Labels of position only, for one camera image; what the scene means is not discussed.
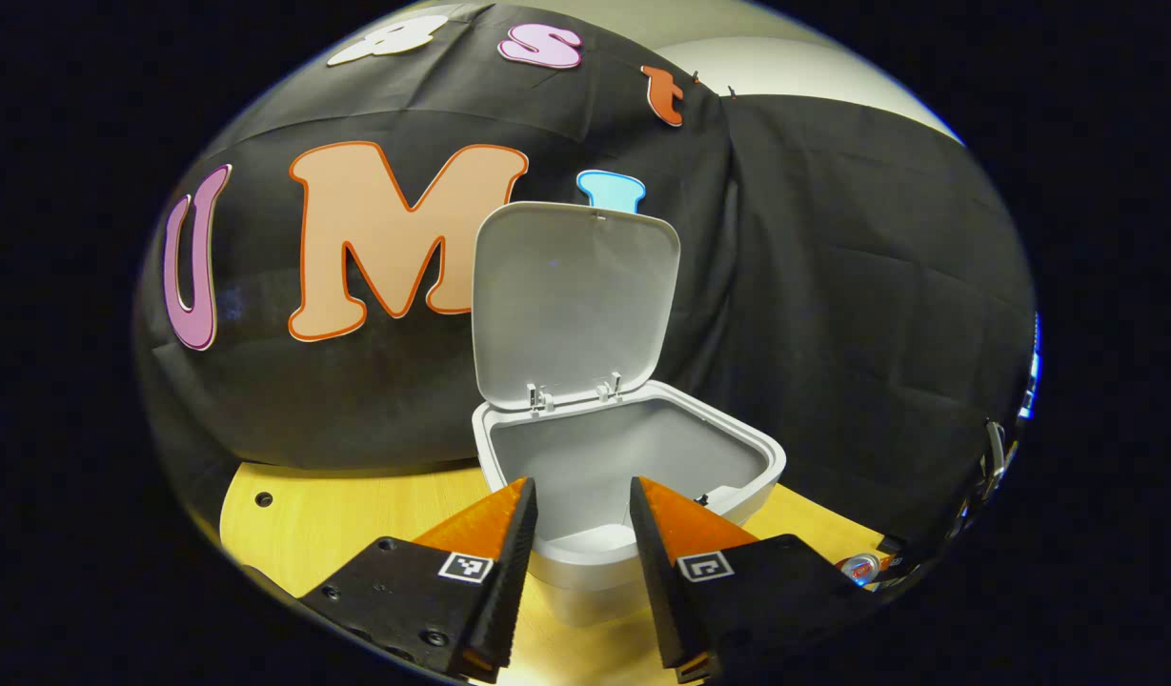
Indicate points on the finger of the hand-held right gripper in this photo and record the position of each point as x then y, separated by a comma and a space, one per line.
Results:
899, 564

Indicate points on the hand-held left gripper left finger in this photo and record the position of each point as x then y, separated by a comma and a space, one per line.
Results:
509, 591

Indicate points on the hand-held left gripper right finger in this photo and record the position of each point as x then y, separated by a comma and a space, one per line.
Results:
656, 581

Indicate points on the white desktop garbage bin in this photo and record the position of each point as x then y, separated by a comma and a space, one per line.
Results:
575, 295

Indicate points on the wooden desktop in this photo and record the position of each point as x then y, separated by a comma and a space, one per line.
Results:
356, 514

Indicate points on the black backdrop cloth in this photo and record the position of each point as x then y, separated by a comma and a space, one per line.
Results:
833, 286

